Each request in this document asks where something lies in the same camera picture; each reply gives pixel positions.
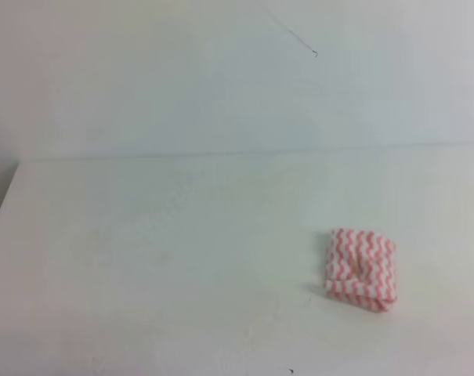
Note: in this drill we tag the pink white striped rag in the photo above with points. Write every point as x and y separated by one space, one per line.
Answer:
360 269

